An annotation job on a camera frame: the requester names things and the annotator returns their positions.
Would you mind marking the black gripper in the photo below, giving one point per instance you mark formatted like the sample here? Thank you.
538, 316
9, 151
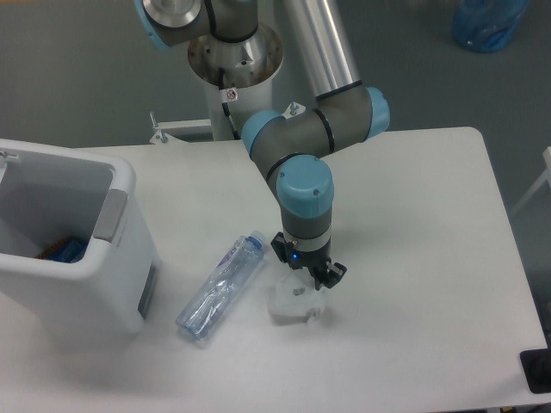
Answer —
324, 272

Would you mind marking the white pedestal foot bracket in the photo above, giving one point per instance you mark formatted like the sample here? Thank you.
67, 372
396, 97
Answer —
193, 131

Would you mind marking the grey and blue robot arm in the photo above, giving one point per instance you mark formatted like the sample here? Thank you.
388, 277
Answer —
289, 153

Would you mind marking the white frame at right edge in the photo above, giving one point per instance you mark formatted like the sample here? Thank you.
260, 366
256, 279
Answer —
542, 181

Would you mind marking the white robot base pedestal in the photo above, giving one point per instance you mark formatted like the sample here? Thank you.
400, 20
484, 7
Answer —
237, 77

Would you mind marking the blue item inside trash can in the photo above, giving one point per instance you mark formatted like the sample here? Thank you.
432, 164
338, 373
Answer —
66, 250

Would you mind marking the black device at table edge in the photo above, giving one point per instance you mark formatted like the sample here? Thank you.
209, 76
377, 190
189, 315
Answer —
536, 368

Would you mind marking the clear plastic water bottle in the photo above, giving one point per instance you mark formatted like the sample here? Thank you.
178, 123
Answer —
233, 274

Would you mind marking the white plastic wrapper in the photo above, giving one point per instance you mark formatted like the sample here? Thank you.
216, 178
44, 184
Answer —
294, 300

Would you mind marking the white plastic trash can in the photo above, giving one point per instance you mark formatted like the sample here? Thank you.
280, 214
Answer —
49, 193

